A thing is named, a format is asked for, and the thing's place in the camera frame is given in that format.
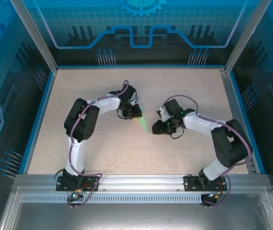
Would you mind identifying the aluminium frame post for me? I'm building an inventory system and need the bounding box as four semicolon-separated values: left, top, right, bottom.
9;0;59;72
224;0;273;74

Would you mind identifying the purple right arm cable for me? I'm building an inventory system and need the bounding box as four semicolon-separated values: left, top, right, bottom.
164;94;254;208

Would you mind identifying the aluminium mounting rail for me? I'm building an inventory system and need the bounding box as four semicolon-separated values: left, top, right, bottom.
13;174;269;190

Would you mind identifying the blue printed gear panel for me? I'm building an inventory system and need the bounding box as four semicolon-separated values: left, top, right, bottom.
22;0;261;67

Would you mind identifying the aluminium side rail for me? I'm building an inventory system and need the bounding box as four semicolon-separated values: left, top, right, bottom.
219;68;258;174

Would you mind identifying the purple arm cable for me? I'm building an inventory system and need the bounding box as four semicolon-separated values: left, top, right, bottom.
66;80;130;209
164;94;254;208

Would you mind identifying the slotted aluminium strip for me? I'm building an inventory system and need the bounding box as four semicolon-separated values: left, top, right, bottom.
20;195;259;202

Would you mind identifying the light green paper sheet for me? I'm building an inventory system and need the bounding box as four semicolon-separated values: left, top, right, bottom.
133;107;150;134

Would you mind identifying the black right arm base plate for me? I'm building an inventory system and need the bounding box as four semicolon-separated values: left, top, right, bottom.
183;174;226;192

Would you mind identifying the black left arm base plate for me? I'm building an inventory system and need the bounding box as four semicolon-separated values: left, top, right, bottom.
56;174;101;192

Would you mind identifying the blue printed side panel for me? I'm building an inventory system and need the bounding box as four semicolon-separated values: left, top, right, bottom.
231;0;273;230
0;0;55;230

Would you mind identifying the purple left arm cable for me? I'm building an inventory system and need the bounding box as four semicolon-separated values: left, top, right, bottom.
66;80;130;209

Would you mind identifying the green-lit cable connector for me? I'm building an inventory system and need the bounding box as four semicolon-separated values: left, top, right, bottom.
69;190;83;201
207;191;224;200

